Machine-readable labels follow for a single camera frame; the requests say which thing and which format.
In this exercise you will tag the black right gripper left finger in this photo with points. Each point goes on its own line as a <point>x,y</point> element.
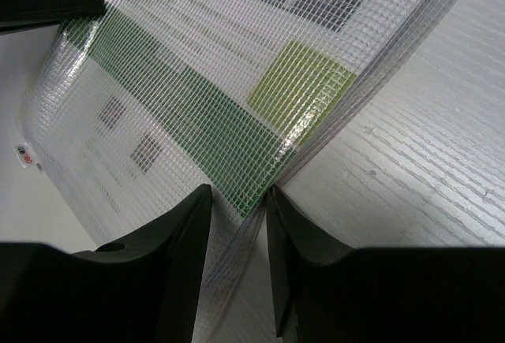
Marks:
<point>142,287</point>

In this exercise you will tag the mesh document pouch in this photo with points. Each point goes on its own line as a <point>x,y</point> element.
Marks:
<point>133,110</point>

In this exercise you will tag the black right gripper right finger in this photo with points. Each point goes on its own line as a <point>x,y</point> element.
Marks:
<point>325,291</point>

